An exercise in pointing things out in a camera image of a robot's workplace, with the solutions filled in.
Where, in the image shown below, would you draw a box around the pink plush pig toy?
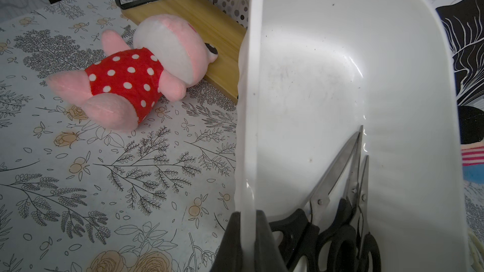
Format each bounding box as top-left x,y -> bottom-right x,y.
46,14 -> 218,132

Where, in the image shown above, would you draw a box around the floral table mat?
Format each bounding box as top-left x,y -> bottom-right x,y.
1,0 -> 236,271

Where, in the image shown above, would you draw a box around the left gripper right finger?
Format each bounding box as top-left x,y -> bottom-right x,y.
254,210 -> 287,272

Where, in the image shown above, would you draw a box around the small black handled scissors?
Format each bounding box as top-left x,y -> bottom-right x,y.
318,126 -> 364,271

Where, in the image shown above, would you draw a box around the wooden three tier shelf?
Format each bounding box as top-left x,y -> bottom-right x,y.
114,0 -> 246,102

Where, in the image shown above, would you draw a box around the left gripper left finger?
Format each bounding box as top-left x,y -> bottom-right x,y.
210,212 -> 243,272

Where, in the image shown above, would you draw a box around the silver blade black scissors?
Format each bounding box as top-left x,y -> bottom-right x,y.
269,131 -> 360,271

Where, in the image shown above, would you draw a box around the white plastic storage box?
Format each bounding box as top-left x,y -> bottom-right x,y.
235,0 -> 468,271

